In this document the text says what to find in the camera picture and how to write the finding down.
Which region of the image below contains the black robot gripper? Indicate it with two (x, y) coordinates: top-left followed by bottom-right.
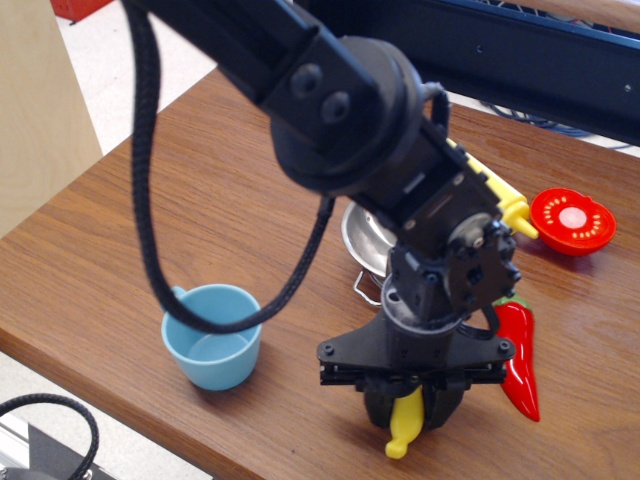
(317, 279), (516, 430)

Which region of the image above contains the yellow plastic toy banana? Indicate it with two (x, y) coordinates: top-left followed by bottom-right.
(385, 387), (425, 460)

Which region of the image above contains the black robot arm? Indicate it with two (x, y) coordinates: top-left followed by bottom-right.
(124, 1), (520, 429)

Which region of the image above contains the stainless steel colander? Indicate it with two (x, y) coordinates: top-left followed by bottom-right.
(341, 202), (397, 308)

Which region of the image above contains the red toy chili pepper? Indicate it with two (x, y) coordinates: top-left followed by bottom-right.
(494, 295), (541, 422)

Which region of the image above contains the light blue plastic cup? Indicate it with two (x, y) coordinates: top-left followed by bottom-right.
(161, 284), (262, 391)

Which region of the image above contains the yellow mustard squeeze bottle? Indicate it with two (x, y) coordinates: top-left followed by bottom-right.
(465, 153), (539, 239)

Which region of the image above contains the red toy tomato half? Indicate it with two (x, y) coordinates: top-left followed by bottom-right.
(530, 188), (617, 257)

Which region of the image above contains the light wooden panel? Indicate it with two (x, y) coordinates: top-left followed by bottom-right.
(1, 1), (102, 234)

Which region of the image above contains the red plastic crate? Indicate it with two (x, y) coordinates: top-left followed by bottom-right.
(51, 0), (112, 22)

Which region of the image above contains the black metal frame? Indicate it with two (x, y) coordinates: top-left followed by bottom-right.
(301, 1), (639, 145)

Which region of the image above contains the aluminium camera mount base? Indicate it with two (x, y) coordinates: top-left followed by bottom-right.
(0, 419), (119, 480)

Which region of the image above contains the black braided cable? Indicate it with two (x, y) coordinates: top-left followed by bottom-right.
(0, 0), (337, 480)

